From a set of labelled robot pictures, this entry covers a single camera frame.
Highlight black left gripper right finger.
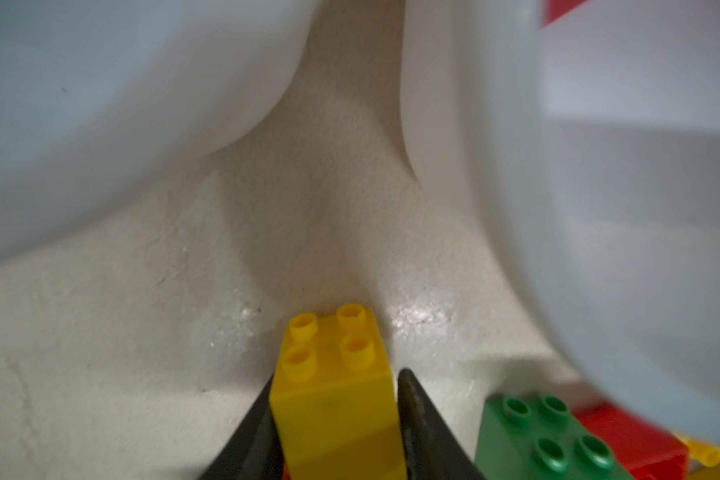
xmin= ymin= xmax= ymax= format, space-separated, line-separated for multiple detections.
xmin=397 ymin=368 xmax=484 ymax=480

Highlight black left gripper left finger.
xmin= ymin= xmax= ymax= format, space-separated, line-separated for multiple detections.
xmin=199 ymin=376 xmax=285 ymax=480

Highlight green lego brick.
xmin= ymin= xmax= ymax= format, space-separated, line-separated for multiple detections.
xmin=475 ymin=393 xmax=632 ymax=480

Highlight yellow lego brick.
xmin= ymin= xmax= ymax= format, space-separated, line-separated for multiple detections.
xmin=269 ymin=304 xmax=407 ymax=479
xmin=674 ymin=433 xmax=720 ymax=480

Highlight long red lego brick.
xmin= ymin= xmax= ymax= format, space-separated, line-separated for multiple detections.
xmin=543 ymin=0 xmax=587 ymax=26

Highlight red lego brick centre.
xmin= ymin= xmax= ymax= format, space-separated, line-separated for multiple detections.
xmin=573 ymin=403 xmax=689 ymax=480

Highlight white right plastic bin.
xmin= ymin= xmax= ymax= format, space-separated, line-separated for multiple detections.
xmin=400 ymin=1 xmax=720 ymax=444

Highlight white plastic bin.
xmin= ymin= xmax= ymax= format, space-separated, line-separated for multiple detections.
xmin=0 ymin=1 xmax=318 ymax=259
xmin=400 ymin=1 xmax=720 ymax=444

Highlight white left plastic bin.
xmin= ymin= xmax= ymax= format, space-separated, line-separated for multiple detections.
xmin=0 ymin=1 xmax=318 ymax=259

